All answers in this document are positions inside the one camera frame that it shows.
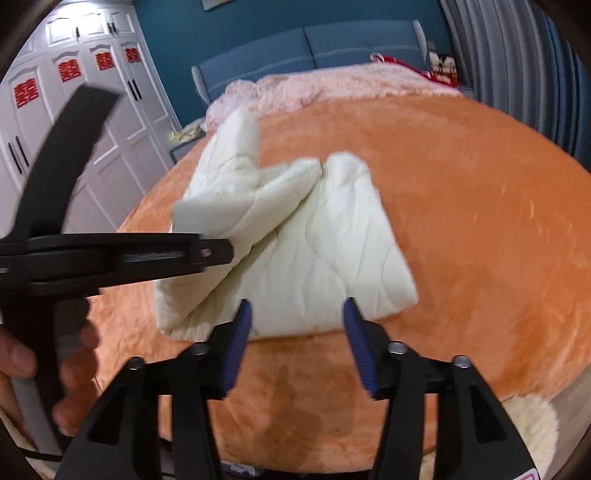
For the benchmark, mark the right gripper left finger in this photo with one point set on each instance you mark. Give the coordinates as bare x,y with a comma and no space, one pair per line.
119,439

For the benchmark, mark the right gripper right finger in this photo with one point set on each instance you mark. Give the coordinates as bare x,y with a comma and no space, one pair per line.
476,438

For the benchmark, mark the white quilted comforter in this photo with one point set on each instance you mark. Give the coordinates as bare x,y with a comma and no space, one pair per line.
307,235

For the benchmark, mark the person left hand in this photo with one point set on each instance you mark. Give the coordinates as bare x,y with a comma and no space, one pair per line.
45,399

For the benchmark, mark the white fluffy rug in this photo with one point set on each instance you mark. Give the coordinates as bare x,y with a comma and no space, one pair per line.
534,417

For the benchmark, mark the dark bedside table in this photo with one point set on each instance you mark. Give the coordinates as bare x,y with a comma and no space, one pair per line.
178,151

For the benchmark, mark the orange plush bedspread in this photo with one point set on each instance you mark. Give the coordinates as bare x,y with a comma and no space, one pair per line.
494,221

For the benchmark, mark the yellow items on nightstand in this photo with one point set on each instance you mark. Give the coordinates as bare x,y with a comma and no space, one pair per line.
188,133

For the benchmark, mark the white panelled wardrobe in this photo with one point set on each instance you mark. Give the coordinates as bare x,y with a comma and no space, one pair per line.
48,50

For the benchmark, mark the pink lace blanket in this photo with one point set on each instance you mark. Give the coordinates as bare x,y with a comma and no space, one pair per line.
381,78

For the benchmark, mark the small plush toy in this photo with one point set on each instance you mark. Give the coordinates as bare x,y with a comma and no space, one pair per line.
443,69

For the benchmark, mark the blue upholstered headboard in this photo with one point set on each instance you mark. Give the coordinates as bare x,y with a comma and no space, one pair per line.
309,48

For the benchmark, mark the grey pleated curtain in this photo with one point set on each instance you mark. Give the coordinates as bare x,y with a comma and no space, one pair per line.
515,59

